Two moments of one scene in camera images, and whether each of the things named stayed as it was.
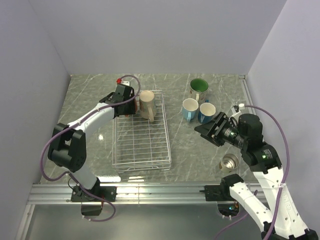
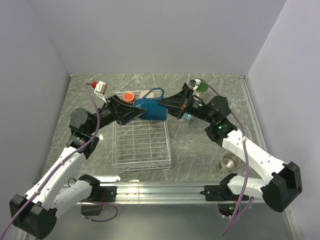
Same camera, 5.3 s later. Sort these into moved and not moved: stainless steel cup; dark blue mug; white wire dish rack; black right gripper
Moved: black right gripper; dark blue mug
Not moved: stainless steel cup; white wire dish rack
